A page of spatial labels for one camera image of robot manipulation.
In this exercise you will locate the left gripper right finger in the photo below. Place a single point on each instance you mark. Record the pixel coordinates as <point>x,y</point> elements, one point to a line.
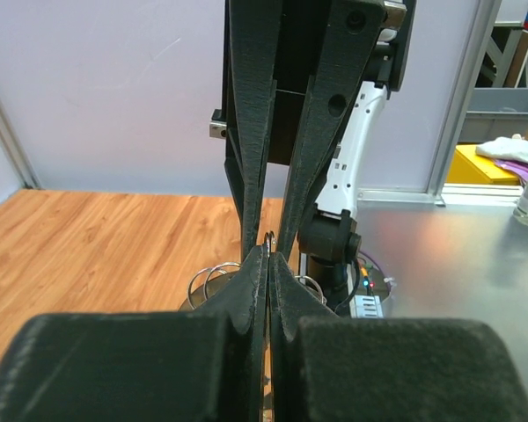
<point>331,368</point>

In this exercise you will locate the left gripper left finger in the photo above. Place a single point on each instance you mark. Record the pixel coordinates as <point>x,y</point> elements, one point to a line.
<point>150,366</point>

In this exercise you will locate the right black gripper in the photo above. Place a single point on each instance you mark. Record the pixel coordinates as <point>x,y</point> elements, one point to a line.
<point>292,70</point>

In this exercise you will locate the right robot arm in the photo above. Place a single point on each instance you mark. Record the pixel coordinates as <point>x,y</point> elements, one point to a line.
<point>327,233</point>

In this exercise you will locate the grey storage crate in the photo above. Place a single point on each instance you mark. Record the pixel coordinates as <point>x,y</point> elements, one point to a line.
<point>495,112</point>

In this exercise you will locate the yellow box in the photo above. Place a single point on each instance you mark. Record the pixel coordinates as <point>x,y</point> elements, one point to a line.
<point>469,168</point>

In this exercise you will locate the white cloth on box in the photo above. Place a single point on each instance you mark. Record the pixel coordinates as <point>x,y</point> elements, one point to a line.
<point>504,148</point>

